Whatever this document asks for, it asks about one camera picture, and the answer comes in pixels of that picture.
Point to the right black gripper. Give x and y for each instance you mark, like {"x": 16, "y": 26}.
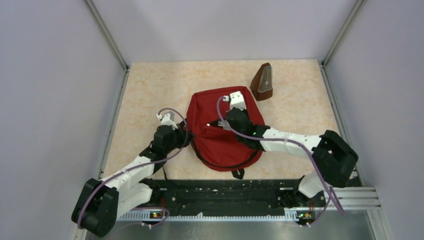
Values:
{"x": 245, "y": 111}

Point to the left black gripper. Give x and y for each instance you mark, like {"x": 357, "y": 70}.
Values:
{"x": 186, "y": 137}

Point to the red backpack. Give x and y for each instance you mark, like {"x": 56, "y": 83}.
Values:
{"x": 216, "y": 147}

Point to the white paper tag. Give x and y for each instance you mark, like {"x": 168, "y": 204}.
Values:
{"x": 221, "y": 124}

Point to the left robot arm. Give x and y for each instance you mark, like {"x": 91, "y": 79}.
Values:
{"x": 103, "y": 201}

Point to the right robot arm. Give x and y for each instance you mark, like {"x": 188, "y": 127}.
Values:
{"x": 332, "y": 157}

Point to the brown wooden metronome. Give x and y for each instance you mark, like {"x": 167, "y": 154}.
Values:
{"x": 261, "y": 85}

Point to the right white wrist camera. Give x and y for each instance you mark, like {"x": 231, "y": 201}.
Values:
{"x": 235, "y": 100}

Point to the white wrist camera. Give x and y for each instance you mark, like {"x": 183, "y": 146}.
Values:
{"x": 235, "y": 100}
{"x": 168, "y": 119}

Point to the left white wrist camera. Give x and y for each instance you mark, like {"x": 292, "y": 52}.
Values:
{"x": 168, "y": 119}

